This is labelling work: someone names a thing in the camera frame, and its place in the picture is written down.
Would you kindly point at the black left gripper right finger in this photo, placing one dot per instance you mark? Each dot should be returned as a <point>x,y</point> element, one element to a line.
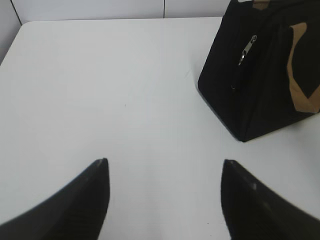
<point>252,211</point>

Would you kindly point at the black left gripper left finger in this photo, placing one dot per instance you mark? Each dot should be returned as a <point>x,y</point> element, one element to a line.
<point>76,212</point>

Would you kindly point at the black tote bag tan handles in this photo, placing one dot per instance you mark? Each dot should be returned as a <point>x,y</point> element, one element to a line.
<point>278,82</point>

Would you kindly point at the silver zipper pull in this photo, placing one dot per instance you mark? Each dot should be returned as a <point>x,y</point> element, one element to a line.
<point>247,48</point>

